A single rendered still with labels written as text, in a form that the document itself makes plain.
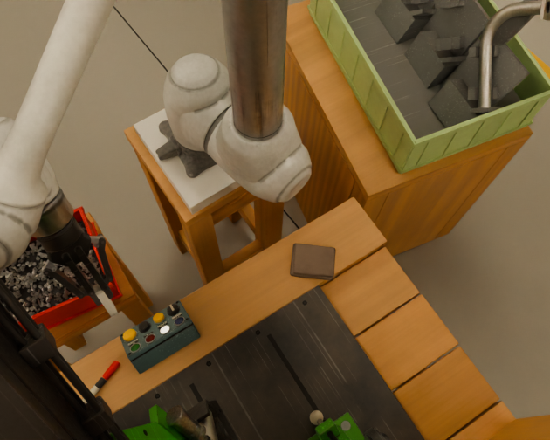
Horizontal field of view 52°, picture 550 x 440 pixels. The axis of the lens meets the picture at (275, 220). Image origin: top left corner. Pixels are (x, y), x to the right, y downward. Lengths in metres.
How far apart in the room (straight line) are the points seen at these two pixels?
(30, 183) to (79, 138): 1.77
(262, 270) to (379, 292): 0.28
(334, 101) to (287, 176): 0.53
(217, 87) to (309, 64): 0.54
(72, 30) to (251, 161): 0.45
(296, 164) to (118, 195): 1.38
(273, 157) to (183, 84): 0.25
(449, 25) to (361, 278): 0.74
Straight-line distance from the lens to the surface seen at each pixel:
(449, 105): 1.58
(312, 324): 1.27
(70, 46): 0.86
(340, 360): 1.27
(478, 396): 1.35
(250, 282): 1.29
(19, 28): 3.07
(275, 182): 1.16
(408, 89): 1.64
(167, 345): 1.24
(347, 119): 1.62
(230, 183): 1.40
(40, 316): 1.35
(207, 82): 1.23
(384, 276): 1.35
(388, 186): 1.54
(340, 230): 1.35
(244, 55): 0.92
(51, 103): 0.84
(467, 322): 2.33
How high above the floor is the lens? 2.14
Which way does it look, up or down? 68 degrees down
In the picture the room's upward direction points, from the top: 3 degrees clockwise
